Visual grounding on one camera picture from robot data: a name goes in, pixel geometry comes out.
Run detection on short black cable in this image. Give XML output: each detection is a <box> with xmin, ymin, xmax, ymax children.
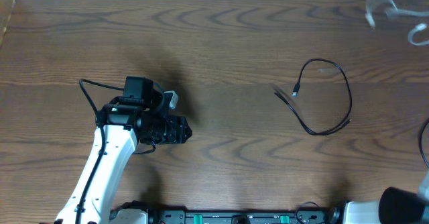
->
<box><xmin>273</xmin><ymin>58</ymin><xmax>353</xmax><ymax>137</ymax></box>

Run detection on white cable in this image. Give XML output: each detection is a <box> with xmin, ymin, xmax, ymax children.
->
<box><xmin>364</xmin><ymin>0</ymin><xmax>429</xmax><ymax>47</ymax></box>

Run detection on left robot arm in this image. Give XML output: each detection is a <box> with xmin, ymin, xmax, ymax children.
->
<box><xmin>55</xmin><ymin>76</ymin><xmax>192</xmax><ymax>223</ymax></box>

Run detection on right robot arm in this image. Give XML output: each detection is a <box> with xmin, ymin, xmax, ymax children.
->
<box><xmin>327</xmin><ymin>176</ymin><xmax>428</xmax><ymax>224</ymax></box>

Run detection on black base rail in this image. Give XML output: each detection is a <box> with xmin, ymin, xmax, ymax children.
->
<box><xmin>109</xmin><ymin>201</ymin><xmax>331</xmax><ymax>224</ymax></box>

